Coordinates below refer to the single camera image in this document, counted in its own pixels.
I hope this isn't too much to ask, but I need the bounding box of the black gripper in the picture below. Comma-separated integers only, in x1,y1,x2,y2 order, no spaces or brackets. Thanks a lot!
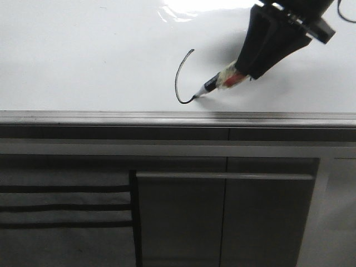
235,0,335,80

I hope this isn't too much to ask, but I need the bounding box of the white whiteboard marker with tape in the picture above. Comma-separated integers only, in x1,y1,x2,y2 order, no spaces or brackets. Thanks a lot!
193,61,248,98

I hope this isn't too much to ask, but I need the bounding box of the grey cabinet with doors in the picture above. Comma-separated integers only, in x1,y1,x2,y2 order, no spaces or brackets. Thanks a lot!
136,157,319,266

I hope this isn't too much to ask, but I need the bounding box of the grey drawer unit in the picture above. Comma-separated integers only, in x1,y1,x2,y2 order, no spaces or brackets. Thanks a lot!
1,156,136,266

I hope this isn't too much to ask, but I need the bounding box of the white whiteboard with aluminium frame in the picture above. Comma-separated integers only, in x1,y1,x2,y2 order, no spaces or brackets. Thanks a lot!
1,1,355,128

